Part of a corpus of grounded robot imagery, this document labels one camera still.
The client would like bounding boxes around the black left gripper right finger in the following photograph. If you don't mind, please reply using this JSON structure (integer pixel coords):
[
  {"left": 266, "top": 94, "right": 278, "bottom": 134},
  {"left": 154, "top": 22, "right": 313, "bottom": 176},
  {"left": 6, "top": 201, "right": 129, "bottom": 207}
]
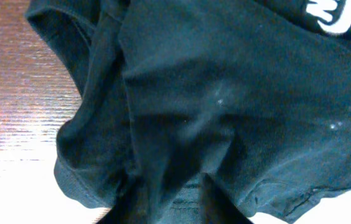
[{"left": 200, "top": 174, "right": 253, "bottom": 224}]

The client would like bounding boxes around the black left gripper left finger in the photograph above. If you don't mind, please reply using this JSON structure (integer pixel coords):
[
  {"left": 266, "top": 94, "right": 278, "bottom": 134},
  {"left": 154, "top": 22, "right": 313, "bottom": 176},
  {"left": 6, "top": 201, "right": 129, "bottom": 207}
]
[{"left": 97, "top": 179, "right": 149, "bottom": 224}]

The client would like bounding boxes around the black t-shirt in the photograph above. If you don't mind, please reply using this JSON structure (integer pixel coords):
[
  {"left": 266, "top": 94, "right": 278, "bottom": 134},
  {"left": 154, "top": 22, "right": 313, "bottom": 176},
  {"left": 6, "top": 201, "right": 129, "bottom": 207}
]
[{"left": 26, "top": 0, "right": 351, "bottom": 223}]

